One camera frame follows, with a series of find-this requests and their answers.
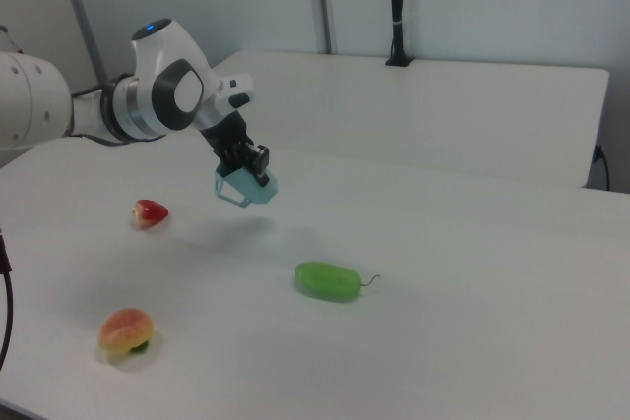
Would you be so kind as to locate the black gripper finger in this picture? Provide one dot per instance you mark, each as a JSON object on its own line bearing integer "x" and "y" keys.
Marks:
{"x": 231, "y": 157}
{"x": 260, "y": 160}

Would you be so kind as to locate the light blue mug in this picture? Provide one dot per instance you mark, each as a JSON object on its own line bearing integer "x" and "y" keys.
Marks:
{"x": 243, "y": 190}

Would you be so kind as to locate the green gourd toy with stem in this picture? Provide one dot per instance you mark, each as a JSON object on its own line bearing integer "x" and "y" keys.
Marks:
{"x": 325, "y": 282}

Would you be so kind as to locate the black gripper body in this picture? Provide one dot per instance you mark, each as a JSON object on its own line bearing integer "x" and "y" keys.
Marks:
{"x": 225, "y": 132}

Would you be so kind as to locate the peach toy fruit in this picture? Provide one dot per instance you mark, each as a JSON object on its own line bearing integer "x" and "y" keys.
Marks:
{"x": 124, "y": 331}

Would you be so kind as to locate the black pole with clamp base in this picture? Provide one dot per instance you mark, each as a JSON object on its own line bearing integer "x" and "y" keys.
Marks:
{"x": 396, "y": 7}

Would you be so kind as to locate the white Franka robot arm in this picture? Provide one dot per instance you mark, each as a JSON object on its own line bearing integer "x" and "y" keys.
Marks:
{"x": 172, "y": 90}

